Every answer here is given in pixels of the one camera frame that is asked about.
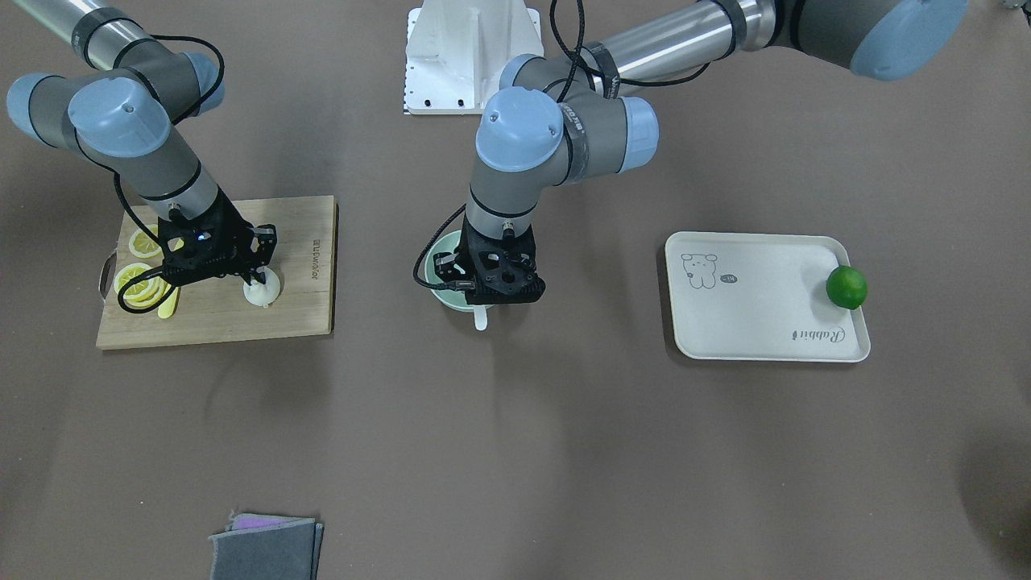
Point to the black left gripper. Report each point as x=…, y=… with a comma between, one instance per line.
x=445, y=264

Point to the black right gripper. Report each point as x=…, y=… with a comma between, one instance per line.
x=234, y=229

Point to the white steamed bun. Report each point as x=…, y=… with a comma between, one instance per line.
x=263, y=295

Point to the white ceramic soup spoon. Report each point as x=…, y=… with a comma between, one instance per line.
x=480, y=316

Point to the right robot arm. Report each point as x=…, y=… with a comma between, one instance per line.
x=123, y=117

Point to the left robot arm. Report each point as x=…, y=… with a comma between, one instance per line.
x=559, y=122

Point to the mint green bowl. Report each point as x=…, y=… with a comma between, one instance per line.
x=447, y=300

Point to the bamboo cutting board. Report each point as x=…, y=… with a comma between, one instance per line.
x=215, y=310

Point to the yellow plastic knife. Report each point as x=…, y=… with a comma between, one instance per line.
x=168, y=307

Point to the stacked lemon slices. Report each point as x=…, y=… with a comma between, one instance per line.
x=143, y=295

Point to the single lemon slice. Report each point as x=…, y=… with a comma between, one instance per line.
x=143, y=243

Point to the cream rabbit serving tray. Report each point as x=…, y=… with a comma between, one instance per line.
x=760, y=297

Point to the grey folded cloth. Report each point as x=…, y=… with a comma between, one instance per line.
x=257, y=546

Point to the green lime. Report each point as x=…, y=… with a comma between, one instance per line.
x=846, y=287

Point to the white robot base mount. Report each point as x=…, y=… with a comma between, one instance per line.
x=457, y=50

